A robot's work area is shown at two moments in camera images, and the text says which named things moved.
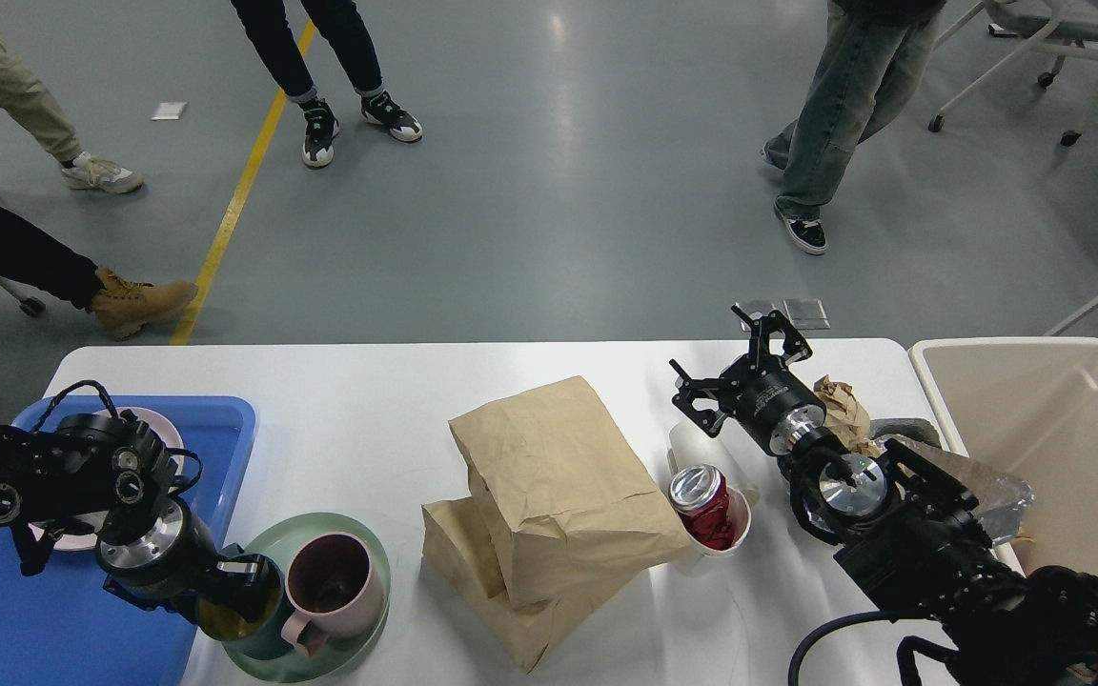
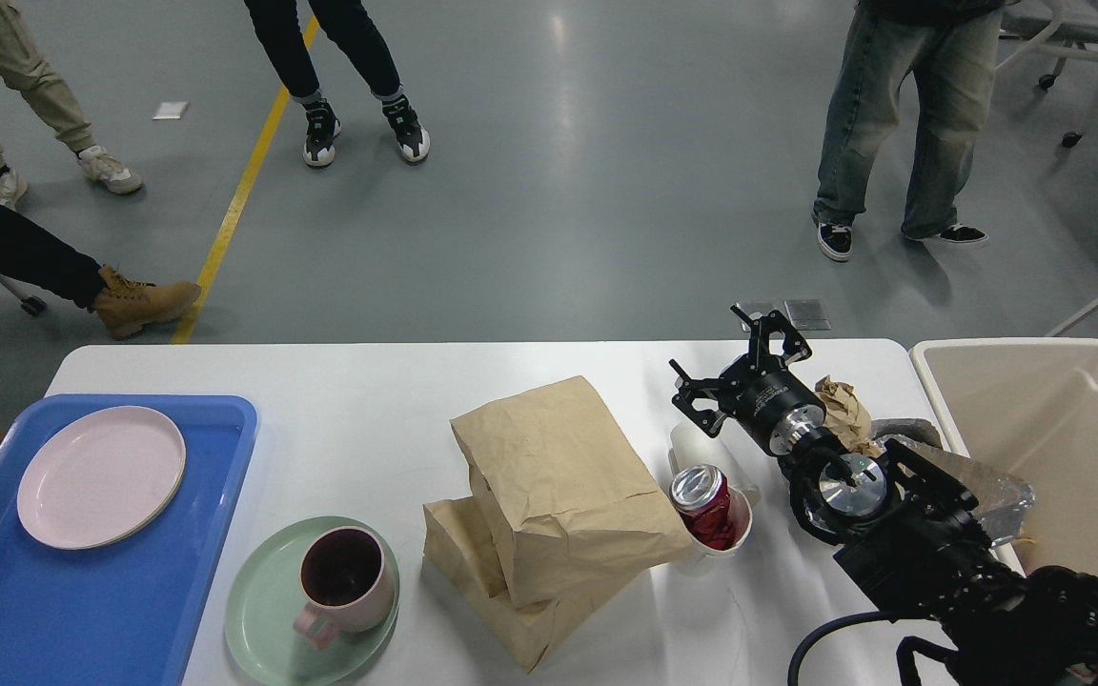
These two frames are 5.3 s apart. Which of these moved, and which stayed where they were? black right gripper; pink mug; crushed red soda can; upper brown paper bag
Moved: pink mug
Stayed: crushed red soda can; black right gripper; upper brown paper bag
